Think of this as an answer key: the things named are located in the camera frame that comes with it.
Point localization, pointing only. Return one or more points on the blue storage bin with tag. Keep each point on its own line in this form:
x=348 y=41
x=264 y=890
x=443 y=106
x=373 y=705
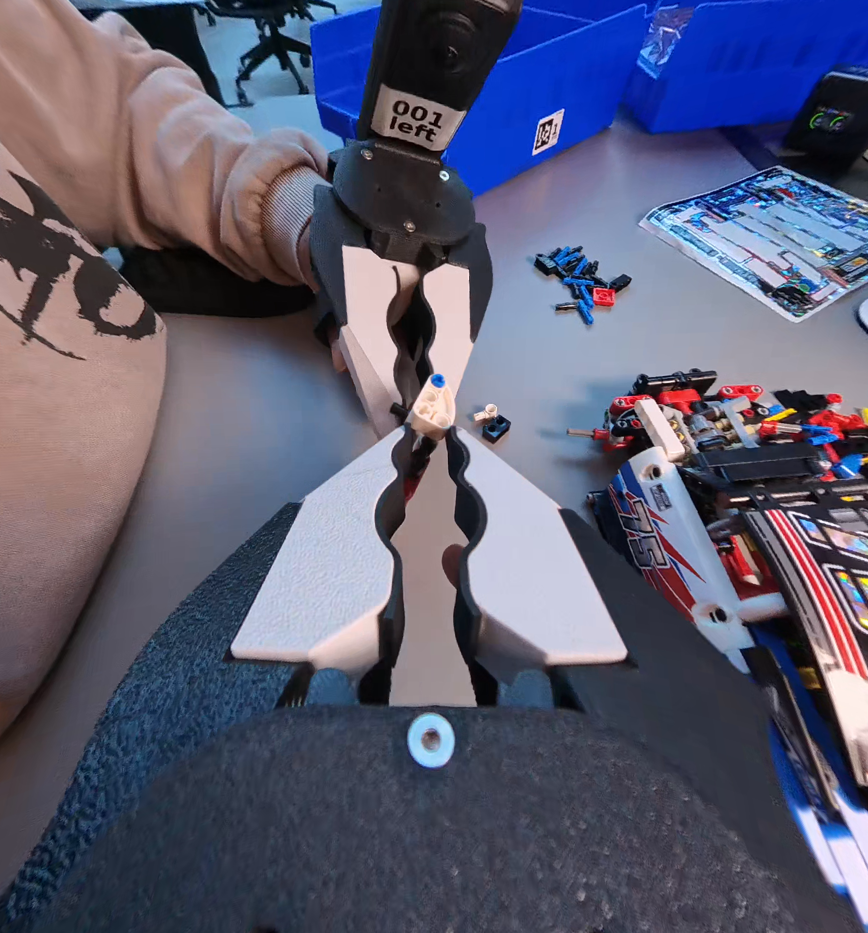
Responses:
x=565 y=87

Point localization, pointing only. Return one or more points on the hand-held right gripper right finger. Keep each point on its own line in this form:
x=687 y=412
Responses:
x=543 y=583

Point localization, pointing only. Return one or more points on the lego race car model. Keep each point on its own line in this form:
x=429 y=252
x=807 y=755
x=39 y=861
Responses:
x=696 y=525

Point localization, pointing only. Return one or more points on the black office chair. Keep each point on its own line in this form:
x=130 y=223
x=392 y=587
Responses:
x=281 y=44

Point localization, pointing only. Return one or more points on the small white lego connector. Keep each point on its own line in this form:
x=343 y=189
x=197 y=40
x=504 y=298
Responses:
x=486 y=412

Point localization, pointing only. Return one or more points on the person's right hand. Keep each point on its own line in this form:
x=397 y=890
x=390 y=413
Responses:
x=454 y=565

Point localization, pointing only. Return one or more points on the small black lego brick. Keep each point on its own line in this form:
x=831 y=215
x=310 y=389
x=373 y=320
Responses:
x=496 y=428

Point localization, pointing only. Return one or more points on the pile of mixed lego pieces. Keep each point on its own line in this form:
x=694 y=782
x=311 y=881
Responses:
x=842 y=437

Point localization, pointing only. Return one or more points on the black charger with display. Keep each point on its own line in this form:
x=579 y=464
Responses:
x=834 y=116

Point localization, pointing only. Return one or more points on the pile of blue black pins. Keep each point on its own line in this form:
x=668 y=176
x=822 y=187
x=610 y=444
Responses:
x=583 y=281

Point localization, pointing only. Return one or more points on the shiny sticker sheet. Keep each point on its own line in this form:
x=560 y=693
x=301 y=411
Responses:
x=769 y=233

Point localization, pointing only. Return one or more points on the person's left hand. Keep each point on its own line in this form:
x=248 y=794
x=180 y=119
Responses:
x=337 y=357

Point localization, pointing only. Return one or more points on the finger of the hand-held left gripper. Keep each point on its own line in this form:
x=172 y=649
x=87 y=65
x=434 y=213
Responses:
x=364 y=299
x=452 y=313

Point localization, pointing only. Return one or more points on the white lego elbow block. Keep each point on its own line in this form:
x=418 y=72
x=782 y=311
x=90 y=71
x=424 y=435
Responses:
x=430 y=408

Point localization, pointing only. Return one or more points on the red and white lego panel assembly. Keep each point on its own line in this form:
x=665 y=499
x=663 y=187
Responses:
x=413 y=477

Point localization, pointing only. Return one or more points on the person's left forearm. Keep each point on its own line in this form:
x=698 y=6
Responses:
x=186 y=146

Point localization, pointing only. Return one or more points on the person's beige sweatshirt torso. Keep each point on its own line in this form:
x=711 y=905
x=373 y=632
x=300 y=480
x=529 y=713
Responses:
x=40 y=510

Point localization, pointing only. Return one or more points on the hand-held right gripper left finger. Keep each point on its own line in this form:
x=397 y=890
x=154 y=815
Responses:
x=324 y=576

